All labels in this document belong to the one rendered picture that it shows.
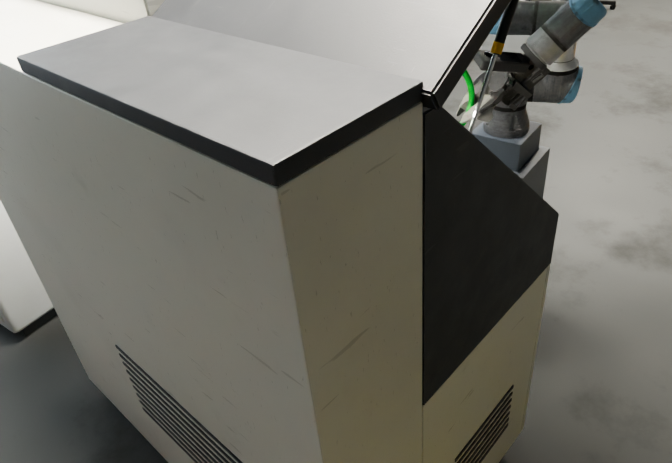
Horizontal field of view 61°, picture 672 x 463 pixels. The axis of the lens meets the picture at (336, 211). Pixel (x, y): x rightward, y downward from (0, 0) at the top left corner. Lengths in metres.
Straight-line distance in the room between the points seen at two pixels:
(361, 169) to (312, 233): 0.11
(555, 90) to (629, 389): 1.15
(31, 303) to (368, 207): 2.26
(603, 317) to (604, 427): 0.55
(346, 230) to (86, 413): 1.90
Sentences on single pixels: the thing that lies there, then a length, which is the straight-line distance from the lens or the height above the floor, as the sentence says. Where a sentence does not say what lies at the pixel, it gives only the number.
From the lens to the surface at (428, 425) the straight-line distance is 1.34.
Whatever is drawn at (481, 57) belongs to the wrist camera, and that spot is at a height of 1.37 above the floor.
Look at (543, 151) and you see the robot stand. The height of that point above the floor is 0.80.
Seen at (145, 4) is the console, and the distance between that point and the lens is 1.32.
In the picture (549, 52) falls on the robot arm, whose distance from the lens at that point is 1.32.
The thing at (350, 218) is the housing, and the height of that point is 1.36.
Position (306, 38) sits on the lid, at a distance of 0.99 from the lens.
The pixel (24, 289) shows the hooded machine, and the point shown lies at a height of 0.25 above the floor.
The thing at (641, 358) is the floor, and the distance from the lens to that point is 2.56.
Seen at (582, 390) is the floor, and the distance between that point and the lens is 2.38.
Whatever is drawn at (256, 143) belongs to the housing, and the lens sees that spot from 0.68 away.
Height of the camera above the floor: 1.80
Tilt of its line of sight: 34 degrees down
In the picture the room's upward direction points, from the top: 6 degrees counter-clockwise
